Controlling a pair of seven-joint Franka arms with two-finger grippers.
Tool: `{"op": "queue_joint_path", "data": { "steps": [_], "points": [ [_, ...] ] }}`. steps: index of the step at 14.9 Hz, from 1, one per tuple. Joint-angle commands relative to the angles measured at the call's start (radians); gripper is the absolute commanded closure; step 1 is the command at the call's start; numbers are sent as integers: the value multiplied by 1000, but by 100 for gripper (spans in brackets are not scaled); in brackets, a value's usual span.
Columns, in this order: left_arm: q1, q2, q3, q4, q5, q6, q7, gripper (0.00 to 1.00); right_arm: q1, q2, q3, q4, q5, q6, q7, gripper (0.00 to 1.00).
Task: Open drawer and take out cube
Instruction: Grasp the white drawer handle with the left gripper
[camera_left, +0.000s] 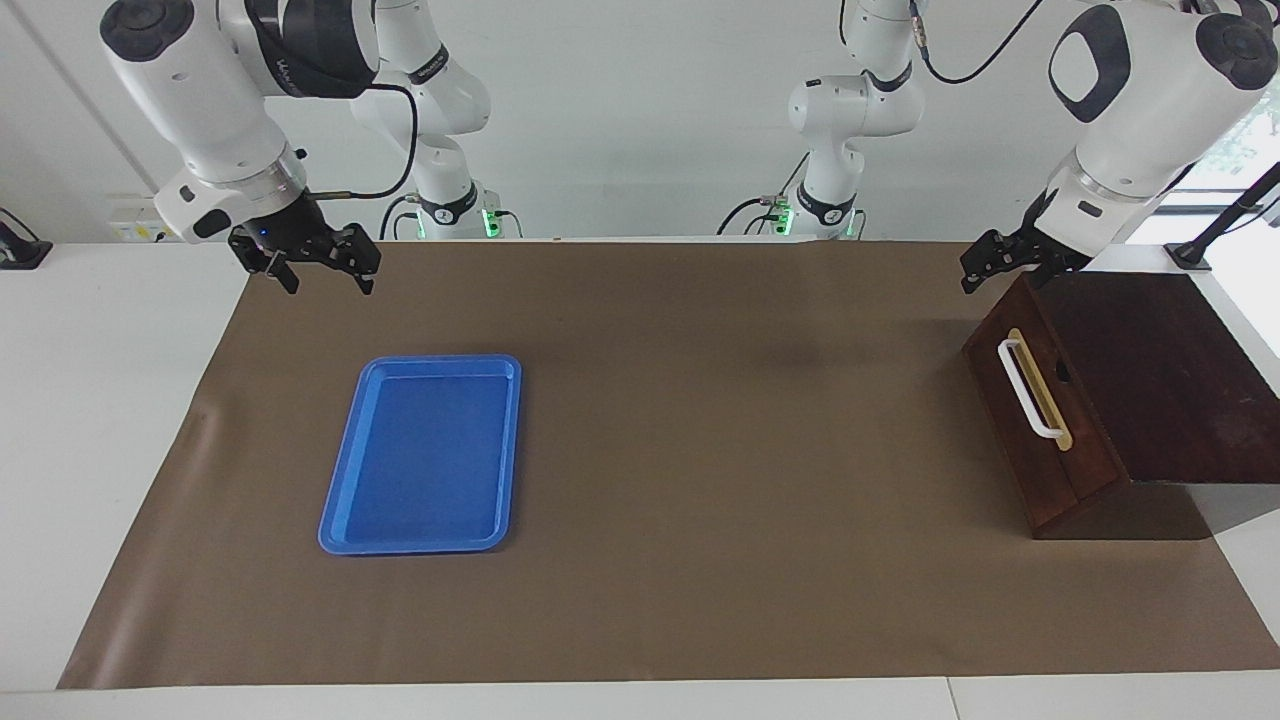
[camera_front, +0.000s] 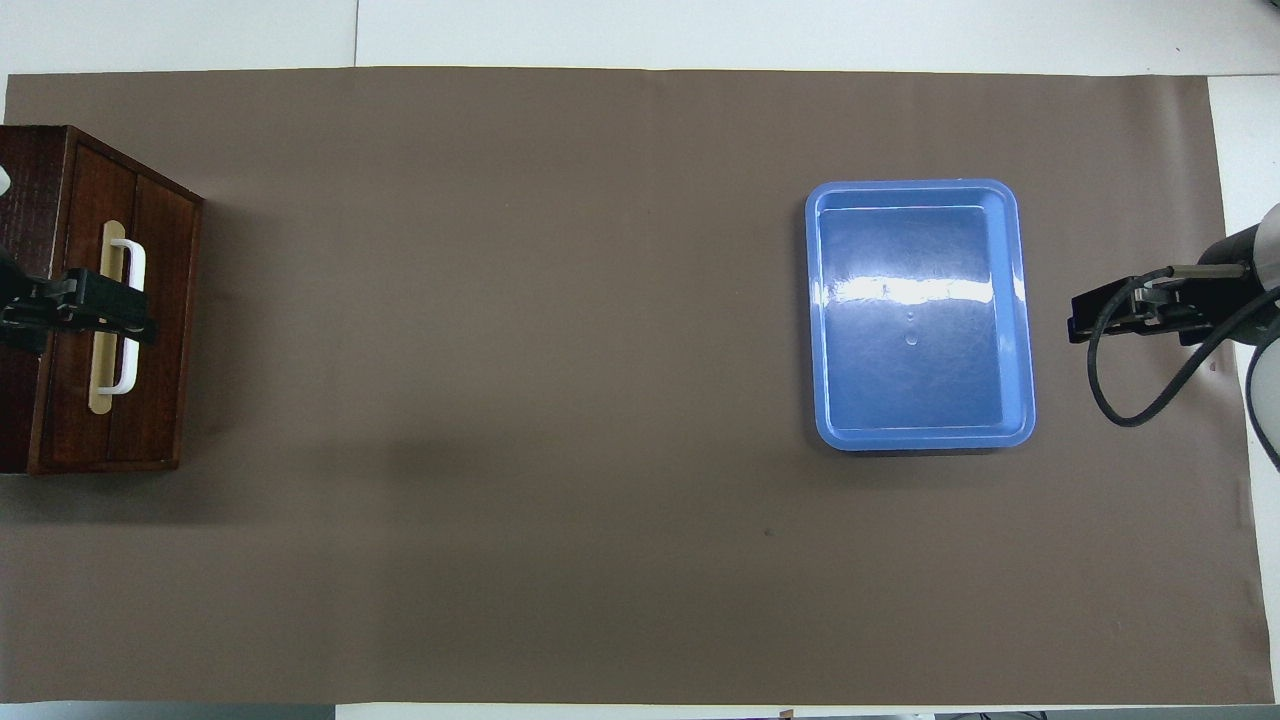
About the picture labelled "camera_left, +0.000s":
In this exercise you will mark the dark wooden drawer cabinet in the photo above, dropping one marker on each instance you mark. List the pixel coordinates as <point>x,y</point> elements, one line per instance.
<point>1170,380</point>

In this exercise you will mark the blue plastic tray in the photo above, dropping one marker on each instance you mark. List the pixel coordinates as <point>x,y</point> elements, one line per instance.
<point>420,460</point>

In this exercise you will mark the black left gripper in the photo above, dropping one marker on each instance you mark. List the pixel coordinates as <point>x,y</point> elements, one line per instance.
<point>1055,245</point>

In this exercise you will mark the black clamp base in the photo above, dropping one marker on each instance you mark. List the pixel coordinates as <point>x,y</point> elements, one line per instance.
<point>20,252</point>

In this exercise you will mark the brown table mat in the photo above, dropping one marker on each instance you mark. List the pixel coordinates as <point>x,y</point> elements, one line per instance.
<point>700,500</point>

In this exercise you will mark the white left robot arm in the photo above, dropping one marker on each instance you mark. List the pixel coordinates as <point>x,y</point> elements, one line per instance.
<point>1130,130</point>

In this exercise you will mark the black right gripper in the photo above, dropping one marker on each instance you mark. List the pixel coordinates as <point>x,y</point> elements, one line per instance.
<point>285,232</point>

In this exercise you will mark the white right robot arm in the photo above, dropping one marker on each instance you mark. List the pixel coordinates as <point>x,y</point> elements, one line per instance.
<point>200,100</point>

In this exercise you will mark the white wall power outlet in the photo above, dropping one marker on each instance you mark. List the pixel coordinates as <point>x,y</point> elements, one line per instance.
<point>130,230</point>

